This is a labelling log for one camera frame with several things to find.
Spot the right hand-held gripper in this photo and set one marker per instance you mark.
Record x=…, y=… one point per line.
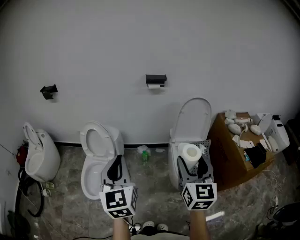
x=201, y=194

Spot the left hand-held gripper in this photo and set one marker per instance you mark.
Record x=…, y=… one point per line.
x=117, y=199

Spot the white toilet paper roll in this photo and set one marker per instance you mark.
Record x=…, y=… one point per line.
x=187, y=161

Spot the person's left forearm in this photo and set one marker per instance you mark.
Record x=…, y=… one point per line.
x=120, y=228

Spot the person's right forearm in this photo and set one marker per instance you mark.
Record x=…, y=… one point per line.
x=199, y=225

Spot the white toilet with oval seat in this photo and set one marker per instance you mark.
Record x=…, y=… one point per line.
x=93, y=140

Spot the white toilet with tall lid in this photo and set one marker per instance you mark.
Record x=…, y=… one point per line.
x=194, y=117

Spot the grey perforated metal basket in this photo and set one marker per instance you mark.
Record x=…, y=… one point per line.
x=206, y=146

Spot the green plastic bottle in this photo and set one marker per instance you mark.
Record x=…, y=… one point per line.
x=145, y=156

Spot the brown cardboard box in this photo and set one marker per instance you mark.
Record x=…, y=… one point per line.
x=225, y=159

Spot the large crumpled white tissue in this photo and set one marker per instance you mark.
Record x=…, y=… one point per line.
x=143, y=148

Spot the small crumpled white tissue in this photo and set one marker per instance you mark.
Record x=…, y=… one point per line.
x=160, y=150

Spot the white paper strip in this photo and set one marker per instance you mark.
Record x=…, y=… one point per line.
x=215, y=215

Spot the small blue packet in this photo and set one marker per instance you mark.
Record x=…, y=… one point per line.
x=246, y=156

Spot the white paper sheets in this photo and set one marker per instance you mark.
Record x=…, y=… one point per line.
x=245, y=143

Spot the large white oval bundle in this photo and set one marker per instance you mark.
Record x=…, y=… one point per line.
x=234, y=129

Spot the small white carton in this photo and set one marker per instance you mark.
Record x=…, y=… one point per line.
x=229, y=121

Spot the person's left white shoe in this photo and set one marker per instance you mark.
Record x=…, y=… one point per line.
x=148, y=225

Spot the person's white shoe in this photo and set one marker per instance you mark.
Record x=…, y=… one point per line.
x=148, y=225
x=162, y=227

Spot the person's right white shoe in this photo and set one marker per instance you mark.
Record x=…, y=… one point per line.
x=162, y=227

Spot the black pouch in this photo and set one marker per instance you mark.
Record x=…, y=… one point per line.
x=256, y=155

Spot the crumpled clear plastic bag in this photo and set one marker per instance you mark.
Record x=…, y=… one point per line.
x=230, y=114

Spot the person's black trousers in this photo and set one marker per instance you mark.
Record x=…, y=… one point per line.
x=150, y=232

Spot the clear plastic tube bottle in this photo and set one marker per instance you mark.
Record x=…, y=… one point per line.
x=243, y=120

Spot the small white cup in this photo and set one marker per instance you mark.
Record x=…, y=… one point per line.
x=46, y=192

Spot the person's light shirt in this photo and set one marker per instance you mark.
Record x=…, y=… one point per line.
x=161, y=236

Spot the small white oval bundle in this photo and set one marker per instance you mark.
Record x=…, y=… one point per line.
x=255, y=129

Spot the white plastic bottle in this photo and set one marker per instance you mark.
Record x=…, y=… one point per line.
x=273, y=143

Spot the red box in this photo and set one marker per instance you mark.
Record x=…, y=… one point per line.
x=21, y=154

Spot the large black paper holder shelf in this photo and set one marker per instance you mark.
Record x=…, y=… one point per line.
x=154, y=78

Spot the black round bin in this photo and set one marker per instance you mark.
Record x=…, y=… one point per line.
x=288, y=214

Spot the black cabinet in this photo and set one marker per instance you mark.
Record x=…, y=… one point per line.
x=294, y=140

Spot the dark green bag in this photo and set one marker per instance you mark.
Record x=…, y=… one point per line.
x=18, y=225

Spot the small black wall holder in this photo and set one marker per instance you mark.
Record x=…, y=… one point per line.
x=48, y=90

